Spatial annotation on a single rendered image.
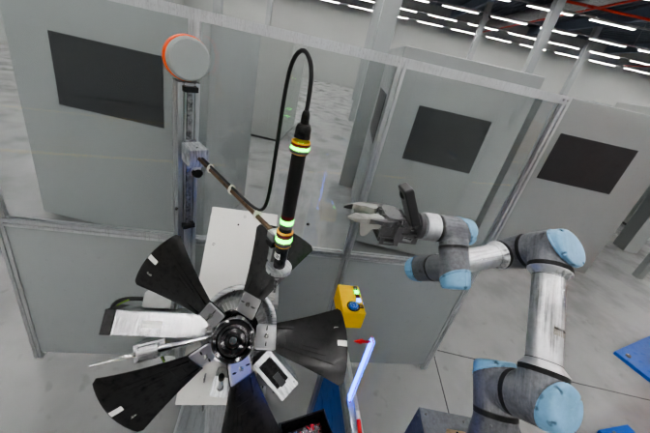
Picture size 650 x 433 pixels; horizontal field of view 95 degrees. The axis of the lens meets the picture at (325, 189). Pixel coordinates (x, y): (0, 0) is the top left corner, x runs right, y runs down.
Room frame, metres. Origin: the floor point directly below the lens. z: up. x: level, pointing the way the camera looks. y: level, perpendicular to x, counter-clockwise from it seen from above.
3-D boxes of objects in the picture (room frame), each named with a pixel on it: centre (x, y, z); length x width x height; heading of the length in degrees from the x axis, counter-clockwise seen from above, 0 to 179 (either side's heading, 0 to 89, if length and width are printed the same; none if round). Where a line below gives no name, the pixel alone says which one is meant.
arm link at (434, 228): (0.72, -0.29, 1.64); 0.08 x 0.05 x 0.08; 12
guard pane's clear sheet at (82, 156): (1.35, 0.22, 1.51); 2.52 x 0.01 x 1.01; 102
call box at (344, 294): (1.00, -0.22, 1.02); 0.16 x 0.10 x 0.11; 12
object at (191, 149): (1.07, 0.53, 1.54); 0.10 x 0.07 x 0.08; 47
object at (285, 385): (0.68, 0.03, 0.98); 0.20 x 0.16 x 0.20; 12
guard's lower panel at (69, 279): (1.35, 0.22, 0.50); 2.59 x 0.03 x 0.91; 102
